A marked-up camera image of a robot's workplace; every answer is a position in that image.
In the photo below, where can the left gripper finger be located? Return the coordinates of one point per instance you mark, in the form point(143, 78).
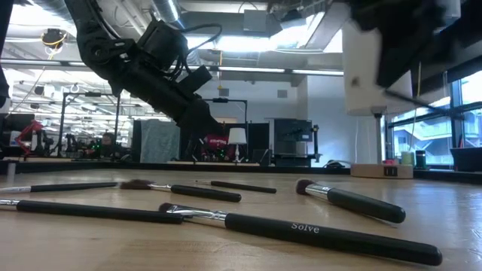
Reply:
point(199, 116)

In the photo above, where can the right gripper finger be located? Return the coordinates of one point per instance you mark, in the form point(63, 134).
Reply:
point(393, 66)

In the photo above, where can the black fan makeup brush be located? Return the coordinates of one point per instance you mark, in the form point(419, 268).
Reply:
point(203, 192)

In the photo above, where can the thin black makeup brush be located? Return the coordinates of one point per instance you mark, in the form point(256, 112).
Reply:
point(68, 187)
point(94, 211)
point(244, 186)

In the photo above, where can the thick black makeup brush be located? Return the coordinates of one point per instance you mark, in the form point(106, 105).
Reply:
point(357, 204)

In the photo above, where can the black makeup brush Solve print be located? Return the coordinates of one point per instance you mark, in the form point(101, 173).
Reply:
point(320, 237)

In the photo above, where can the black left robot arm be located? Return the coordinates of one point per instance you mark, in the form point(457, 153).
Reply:
point(105, 49)

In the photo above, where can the white shade wooden table lamp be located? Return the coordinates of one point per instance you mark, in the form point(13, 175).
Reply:
point(361, 75)

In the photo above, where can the person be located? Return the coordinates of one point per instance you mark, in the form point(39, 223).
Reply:
point(108, 141)
point(216, 147)

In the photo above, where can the small white table lamp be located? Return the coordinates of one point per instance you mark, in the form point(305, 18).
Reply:
point(237, 136)

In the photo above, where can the grey-green cloth partition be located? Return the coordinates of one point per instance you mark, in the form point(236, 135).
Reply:
point(160, 141)

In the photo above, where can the black cabinet machine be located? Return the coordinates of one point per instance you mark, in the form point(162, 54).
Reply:
point(290, 131)

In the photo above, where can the green cup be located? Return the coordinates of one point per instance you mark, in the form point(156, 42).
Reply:
point(407, 158)

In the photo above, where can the small pink item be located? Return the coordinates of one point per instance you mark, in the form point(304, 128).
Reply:
point(388, 162)

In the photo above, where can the black cup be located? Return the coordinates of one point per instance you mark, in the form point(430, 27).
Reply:
point(421, 159)

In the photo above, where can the black bin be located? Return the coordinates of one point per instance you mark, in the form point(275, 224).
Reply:
point(467, 160)

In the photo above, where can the black background frame rig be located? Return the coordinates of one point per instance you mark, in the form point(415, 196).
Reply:
point(226, 100)
point(92, 94)

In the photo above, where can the grey wall box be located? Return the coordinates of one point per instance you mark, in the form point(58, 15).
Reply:
point(224, 92)
point(282, 93)

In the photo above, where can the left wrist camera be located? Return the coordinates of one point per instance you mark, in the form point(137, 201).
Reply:
point(196, 80)

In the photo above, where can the black aluminium table frame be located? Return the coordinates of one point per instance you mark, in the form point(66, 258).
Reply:
point(113, 166)

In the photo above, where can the small white post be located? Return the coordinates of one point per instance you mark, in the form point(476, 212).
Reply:
point(11, 171)

